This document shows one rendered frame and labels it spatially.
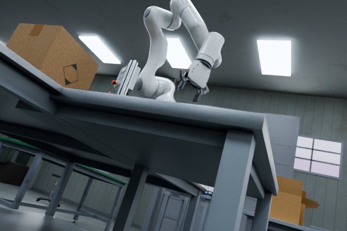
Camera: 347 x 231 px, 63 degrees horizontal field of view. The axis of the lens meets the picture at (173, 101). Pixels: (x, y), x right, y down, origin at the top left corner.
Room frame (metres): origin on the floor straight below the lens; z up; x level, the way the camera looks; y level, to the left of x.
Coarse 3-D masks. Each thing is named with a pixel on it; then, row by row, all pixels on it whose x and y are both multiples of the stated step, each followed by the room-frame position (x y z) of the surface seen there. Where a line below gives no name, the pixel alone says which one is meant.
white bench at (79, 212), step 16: (0, 144) 3.40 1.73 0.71; (16, 144) 3.30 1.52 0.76; (48, 160) 4.06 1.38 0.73; (64, 160) 3.44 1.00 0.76; (32, 176) 3.13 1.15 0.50; (96, 176) 4.05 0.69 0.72; (112, 176) 4.28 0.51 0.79; (16, 208) 3.12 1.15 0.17; (80, 208) 4.97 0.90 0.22; (112, 208) 4.69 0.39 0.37
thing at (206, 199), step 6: (168, 198) 3.79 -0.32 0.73; (204, 198) 3.56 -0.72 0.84; (210, 198) 3.50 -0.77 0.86; (204, 204) 3.55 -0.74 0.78; (162, 210) 3.79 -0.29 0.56; (180, 210) 4.34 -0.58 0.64; (204, 210) 3.54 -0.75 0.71; (162, 216) 3.78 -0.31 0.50; (204, 216) 3.53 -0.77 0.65; (156, 228) 3.79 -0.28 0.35
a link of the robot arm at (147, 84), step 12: (156, 12) 1.26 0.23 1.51; (168, 12) 1.31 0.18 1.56; (156, 24) 1.29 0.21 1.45; (168, 24) 1.34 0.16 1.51; (156, 36) 1.33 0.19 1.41; (156, 48) 1.36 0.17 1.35; (156, 60) 1.37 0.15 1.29; (144, 72) 1.39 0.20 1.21; (144, 84) 1.38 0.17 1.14; (156, 84) 1.40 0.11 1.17
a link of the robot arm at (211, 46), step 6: (210, 36) 1.07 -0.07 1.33; (216, 36) 1.06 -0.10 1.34; (222, 36) 1.07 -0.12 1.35; (204, 42) 1.08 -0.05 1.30; (210, 42) 1.07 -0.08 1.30; (216, 42) 1.06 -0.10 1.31; (222, 42) 1.08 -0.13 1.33; (204, 48) 1.07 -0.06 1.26; (210, 48) 1.06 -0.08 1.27; (216, 48) 1.07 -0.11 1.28; (204, 54) 1.07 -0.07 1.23; (210, 54) 1.07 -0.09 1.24; (216, 54) 1.08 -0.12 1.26; (216, 60) 1.14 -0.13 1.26
